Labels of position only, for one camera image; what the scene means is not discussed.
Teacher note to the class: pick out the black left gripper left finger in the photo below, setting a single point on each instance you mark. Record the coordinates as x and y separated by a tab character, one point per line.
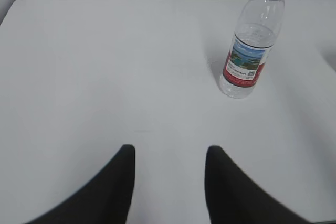
106	198

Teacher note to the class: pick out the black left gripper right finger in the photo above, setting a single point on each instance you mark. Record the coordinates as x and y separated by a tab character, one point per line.
232	197

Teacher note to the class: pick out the clear plastic water bottle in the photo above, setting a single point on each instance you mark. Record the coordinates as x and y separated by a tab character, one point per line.
256	32

